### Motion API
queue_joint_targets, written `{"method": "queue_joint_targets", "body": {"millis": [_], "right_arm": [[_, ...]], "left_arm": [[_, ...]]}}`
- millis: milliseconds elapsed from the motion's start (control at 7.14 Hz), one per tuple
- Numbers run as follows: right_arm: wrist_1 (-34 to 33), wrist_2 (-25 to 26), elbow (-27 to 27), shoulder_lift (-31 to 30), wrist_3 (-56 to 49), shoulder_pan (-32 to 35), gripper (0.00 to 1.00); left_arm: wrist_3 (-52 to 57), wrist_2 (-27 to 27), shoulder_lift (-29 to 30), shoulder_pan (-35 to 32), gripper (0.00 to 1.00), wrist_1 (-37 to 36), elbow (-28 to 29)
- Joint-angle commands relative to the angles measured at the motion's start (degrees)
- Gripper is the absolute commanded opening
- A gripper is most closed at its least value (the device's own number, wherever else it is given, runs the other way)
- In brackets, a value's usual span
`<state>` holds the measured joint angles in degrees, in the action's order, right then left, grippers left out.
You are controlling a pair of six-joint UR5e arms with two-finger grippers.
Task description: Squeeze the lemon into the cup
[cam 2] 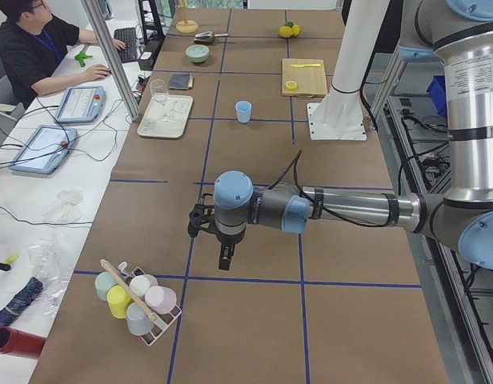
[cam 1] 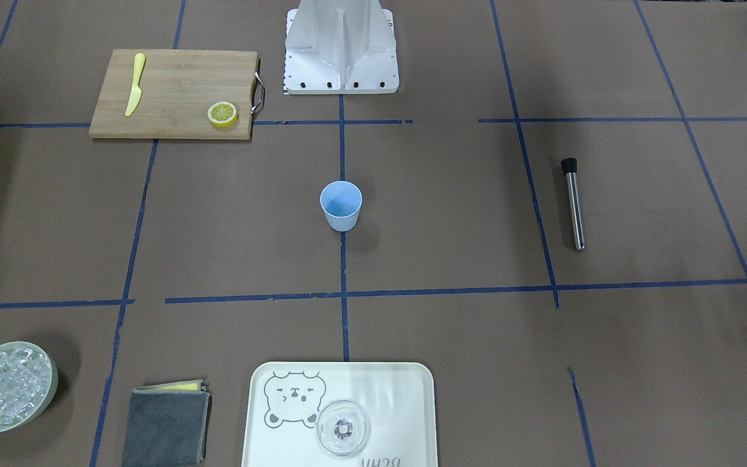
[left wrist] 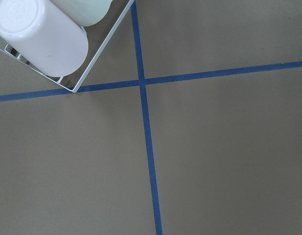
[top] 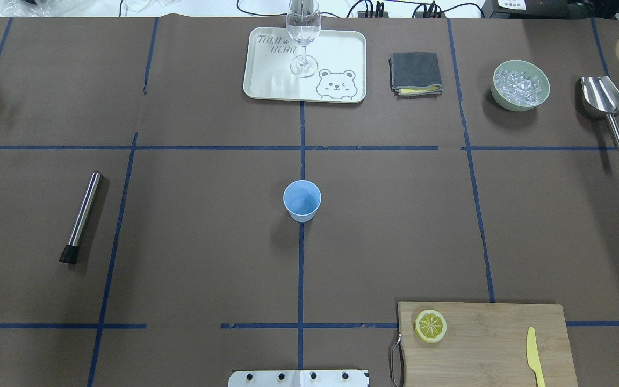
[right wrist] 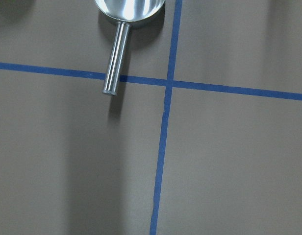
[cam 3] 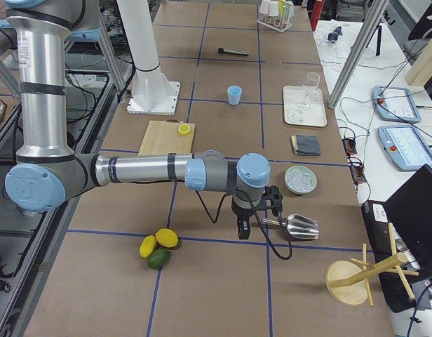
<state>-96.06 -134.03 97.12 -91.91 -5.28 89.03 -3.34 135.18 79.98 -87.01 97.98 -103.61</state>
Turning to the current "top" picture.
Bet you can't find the yellow lemon slice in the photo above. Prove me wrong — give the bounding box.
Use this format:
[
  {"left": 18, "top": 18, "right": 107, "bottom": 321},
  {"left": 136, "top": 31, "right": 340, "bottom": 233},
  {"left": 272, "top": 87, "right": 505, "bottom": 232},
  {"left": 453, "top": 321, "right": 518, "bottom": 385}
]
[{"left": 413, "top": 309, "right": 447, "bottom": 345}]

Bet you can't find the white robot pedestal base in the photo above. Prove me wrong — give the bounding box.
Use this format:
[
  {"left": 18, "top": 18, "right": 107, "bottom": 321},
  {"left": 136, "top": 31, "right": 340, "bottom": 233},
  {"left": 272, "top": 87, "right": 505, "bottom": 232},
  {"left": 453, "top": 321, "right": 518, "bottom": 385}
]
[{"left": 228, "top": 369, "right": 370, "bottom": 386}]

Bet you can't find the cream bear tray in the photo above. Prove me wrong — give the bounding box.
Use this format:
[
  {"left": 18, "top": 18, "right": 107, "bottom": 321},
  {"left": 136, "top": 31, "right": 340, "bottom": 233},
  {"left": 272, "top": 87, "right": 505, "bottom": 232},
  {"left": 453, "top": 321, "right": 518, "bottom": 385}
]
[{"left": 243, "top": 27, "right": 368, "bottom": 103}]

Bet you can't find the yellow plastic knife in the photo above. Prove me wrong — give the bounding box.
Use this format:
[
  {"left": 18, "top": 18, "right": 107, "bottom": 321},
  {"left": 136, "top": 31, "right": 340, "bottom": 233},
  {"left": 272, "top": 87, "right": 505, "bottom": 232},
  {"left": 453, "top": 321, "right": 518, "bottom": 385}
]
[{"left": 526, "top": 327, "right": 546, "bottom": 387}]

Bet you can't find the grey folded cloth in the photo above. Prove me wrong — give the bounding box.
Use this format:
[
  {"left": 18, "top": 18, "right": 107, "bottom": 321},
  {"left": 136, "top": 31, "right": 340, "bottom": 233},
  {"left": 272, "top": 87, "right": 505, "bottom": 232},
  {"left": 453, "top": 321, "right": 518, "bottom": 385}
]
[{"left": 389, "top": 52, "right": 444, "bottom": 97}]

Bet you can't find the blue plastic cup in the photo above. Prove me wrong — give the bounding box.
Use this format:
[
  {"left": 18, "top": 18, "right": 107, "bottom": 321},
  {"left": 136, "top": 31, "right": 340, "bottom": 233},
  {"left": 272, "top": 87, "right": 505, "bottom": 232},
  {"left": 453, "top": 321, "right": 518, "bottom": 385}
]
[{"left": 283, "top": 180, "right": 322, "bottom": 223}]

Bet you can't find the steel ice scoop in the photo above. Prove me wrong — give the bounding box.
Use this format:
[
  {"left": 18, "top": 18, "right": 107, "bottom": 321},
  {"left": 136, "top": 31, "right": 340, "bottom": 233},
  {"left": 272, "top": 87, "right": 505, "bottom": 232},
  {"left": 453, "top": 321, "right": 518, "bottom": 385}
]
[{"left": 580, "top": 75, "right": 619, "bottom": 151}]

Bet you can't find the wooden cutting board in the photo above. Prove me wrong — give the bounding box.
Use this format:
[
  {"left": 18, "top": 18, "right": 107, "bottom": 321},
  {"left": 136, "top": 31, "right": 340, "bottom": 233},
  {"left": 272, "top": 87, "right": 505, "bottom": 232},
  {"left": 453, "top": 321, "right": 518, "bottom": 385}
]
[{"left": 394, "top": 301, "right": 578, "bottom": 386}]

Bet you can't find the steel muddler black tip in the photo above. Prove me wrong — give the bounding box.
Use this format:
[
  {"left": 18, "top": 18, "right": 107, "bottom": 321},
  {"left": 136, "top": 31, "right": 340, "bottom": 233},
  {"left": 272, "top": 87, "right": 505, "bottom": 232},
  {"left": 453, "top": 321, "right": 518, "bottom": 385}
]
[{"left": 59, "top": 171, "right": 103, "bottom": 265}]

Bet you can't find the clear wine glass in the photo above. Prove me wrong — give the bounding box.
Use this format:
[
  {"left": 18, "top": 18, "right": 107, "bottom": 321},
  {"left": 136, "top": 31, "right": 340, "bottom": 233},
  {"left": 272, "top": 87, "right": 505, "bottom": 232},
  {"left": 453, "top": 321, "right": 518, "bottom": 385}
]
[{"left": 286, "top": 1, "right": 321, "bottom": 78}]

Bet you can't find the green bowl of ice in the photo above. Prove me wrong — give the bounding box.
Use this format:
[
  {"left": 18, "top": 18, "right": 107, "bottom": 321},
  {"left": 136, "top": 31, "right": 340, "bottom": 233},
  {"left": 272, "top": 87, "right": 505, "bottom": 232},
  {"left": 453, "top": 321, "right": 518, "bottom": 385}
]
[{"left": 491, "top": 60, "right": 551, "bottom": 112}]

